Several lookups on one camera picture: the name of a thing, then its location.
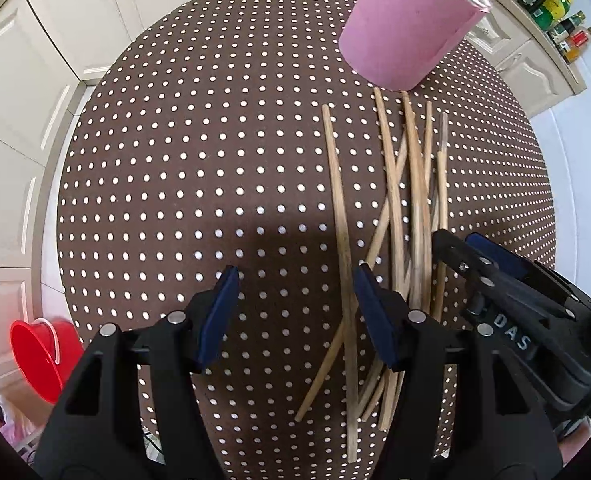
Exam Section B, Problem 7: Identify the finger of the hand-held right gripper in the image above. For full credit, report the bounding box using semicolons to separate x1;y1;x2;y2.
433;228;575;322
464;231;591;312

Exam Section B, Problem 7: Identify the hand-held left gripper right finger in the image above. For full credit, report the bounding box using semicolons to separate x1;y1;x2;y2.
353;261;562;480

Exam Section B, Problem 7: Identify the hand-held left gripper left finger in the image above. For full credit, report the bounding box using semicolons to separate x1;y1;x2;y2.
36;265;241;480

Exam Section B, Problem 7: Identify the bundle of wooden chopsticks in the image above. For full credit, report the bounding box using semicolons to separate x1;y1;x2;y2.
295;87;450;465

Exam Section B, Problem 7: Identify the pink cup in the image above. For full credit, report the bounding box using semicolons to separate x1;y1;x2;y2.
338;0;491;92

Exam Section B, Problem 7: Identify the brown polka dot tablecloth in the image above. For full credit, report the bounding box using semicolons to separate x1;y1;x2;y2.
55;0;559;480

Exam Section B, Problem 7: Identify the red plastic bucket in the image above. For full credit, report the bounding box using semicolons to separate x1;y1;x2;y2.
9;317;83;406

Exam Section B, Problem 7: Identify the cluster of condiment bottles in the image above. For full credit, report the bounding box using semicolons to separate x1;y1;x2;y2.
530;0;591;65

